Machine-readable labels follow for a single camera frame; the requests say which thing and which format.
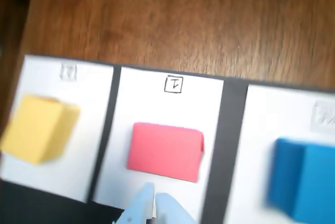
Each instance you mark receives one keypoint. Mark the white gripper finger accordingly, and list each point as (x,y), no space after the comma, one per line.
(137,208)
(172,208)

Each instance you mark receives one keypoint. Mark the red paper box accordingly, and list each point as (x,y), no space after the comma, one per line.
(165,150)

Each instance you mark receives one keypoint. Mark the yellow paper box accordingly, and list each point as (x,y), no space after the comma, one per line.
(39,129)

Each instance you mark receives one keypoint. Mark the blue paper box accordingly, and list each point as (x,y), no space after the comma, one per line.
(306,177)

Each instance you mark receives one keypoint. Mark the dark grey board mat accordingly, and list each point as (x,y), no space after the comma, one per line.
(230,129)

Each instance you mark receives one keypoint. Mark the white paper sheet marked 1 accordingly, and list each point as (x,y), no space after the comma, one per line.
(146,103)

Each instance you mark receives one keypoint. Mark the white paper sheet marked 2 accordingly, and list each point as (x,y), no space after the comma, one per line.
(89,90)

